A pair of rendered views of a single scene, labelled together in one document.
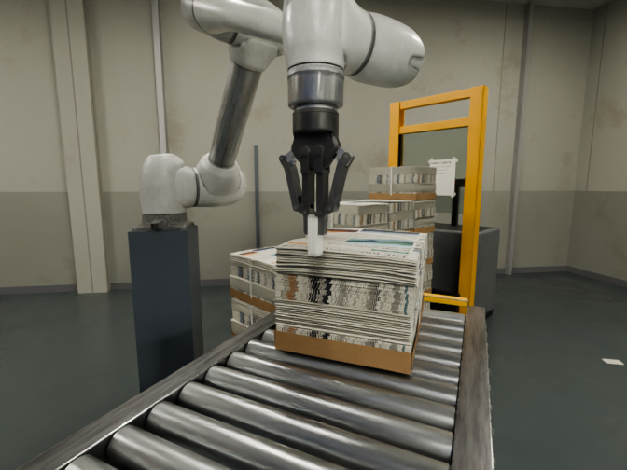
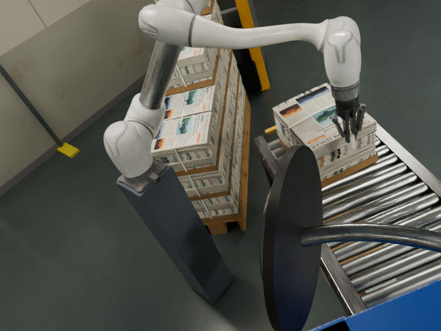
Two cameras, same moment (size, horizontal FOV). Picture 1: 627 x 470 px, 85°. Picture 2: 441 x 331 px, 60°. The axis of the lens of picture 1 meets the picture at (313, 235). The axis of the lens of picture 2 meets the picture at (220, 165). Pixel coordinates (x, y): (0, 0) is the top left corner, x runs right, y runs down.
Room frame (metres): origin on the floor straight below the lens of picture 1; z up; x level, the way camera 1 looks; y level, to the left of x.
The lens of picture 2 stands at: (-0.12, 0.83, 2.04)
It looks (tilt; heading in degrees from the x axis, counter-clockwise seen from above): 40 degrees down; 336
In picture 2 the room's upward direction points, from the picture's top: 24 degrees counter-clockwise
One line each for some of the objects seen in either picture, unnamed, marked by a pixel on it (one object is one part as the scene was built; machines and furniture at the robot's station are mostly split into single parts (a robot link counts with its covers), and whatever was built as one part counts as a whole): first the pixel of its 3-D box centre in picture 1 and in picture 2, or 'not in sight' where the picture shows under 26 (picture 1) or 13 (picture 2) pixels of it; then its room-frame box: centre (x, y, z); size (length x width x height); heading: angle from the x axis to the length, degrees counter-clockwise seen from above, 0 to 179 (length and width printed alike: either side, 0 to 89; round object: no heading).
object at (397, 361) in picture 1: (348, 335); (338, 161); (0.72, -0.08, 0.83); 0.29 x 0.16 x 0.04; 69
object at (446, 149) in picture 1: (432, 171); not in sight; (2.78, -0.95, 1.28); 0.57 x 0.01 x 0.65; 45
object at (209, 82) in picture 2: not in sight; (189, 76); (2.04, -0.21, 0.86); 0.38 x 0.29 x 0.04; 44
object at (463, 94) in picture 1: (435, 100); not in sight; (2.77, -0.94, 1.82); 0.75 x 0.06 x 0.06; 45
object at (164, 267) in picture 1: (173, 352); (183, 237); (1.29, 0.56, 0.50); 0.20 x 0.20 x 1.00; 9
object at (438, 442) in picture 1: (313, 408); (363, 198); (0.54, 0.00, 0.77); 0.47 x 0.05 x 0.05; 64
